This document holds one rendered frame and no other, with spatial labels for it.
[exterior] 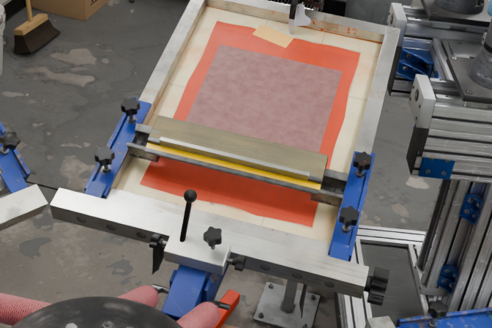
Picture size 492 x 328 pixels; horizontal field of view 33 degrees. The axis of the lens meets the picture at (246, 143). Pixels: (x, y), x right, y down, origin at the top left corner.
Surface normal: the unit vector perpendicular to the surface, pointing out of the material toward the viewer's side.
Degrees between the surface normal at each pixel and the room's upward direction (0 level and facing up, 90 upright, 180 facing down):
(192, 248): 17
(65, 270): 0
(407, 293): 0
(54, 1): 91
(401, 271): 0
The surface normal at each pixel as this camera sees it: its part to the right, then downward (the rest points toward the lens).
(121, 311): 0.11, -0.84
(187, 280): 0.04, -0.65
